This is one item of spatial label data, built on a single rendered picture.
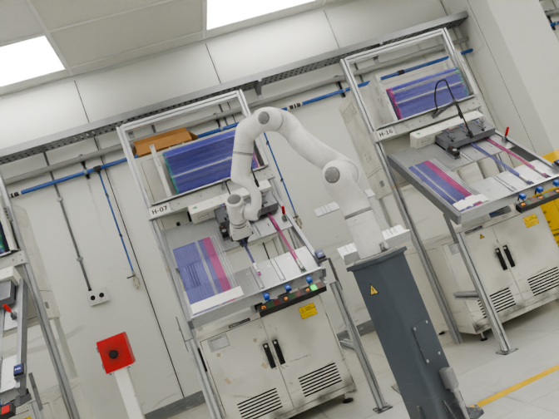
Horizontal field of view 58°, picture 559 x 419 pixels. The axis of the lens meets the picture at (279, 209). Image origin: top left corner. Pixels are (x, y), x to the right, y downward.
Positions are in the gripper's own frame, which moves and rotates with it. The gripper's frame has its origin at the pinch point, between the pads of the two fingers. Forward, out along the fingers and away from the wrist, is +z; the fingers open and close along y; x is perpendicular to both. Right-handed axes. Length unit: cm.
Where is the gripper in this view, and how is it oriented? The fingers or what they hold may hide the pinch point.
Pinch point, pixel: (243, 242)
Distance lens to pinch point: 254.4
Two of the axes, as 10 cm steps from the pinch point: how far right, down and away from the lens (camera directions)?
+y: -9.2, 3.3, -2.0
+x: 3.8, 6.7, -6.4
